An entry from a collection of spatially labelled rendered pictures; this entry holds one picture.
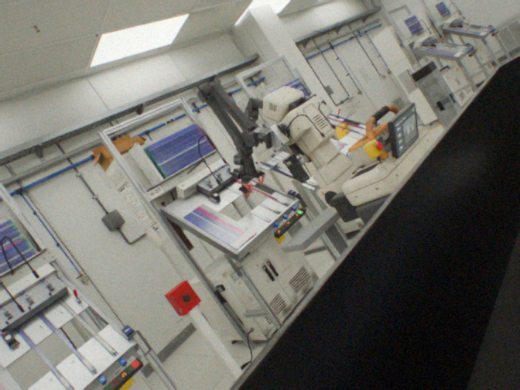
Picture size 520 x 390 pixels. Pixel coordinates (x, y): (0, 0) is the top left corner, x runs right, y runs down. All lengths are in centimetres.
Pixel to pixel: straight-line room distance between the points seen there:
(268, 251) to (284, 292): 32
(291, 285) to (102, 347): 145
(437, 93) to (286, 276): 242
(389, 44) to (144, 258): 494
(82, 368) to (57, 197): 238
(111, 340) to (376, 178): 148
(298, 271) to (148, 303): 177
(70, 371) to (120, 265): 215
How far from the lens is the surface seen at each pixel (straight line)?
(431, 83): 66
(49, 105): 456
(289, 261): 298
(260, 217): 261
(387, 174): 167
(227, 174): 293
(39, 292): 238
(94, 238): 411
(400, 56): 676
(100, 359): 209
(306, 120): 197
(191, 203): 276
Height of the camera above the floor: 112
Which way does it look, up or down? 5 degrees down
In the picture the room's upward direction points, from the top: 34 degrees counter-clockwise
